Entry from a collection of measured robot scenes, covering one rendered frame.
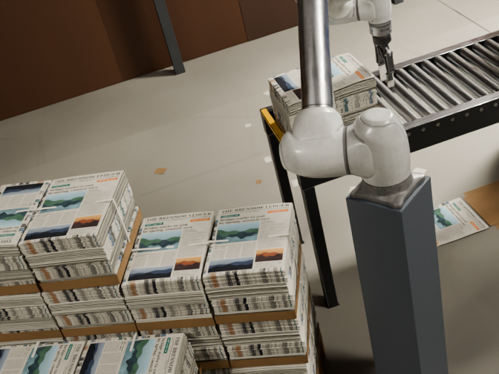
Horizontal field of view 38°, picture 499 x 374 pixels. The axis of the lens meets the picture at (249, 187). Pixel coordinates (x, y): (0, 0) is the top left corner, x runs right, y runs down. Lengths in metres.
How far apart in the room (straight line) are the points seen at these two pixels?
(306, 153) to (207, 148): 2.56
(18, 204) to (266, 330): 1.00
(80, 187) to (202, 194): 1.74
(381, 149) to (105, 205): 0.96
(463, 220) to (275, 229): 1.44
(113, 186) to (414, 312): 1.13
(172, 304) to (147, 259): 0.19
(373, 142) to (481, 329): 1.31
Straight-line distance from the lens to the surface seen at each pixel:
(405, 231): 2.32
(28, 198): 2.75
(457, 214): 3.81
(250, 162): 4.50
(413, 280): 2.48
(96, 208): 2.54
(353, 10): 2.97
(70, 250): 2.49
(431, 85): 3.33
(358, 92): 2.95
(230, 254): 2.51
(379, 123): 2.18
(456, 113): 3.10
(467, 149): 4.30
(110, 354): 2.67
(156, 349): 2.61
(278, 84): 3.03
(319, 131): 2.24
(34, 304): 2.73
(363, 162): 2.22
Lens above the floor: 2.40
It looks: 34 degrees down
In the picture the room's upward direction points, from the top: 15 degrees counter-clockwise
